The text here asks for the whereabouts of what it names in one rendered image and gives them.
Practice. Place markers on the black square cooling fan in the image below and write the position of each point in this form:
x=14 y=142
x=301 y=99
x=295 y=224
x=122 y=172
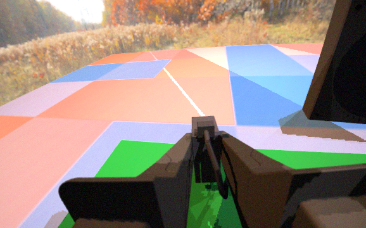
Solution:
x=338 y=89

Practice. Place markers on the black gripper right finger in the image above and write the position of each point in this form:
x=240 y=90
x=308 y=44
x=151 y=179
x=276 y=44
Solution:
x=267 y=193

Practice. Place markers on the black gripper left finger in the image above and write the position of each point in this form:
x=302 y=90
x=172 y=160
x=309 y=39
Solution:
x=160 y=194

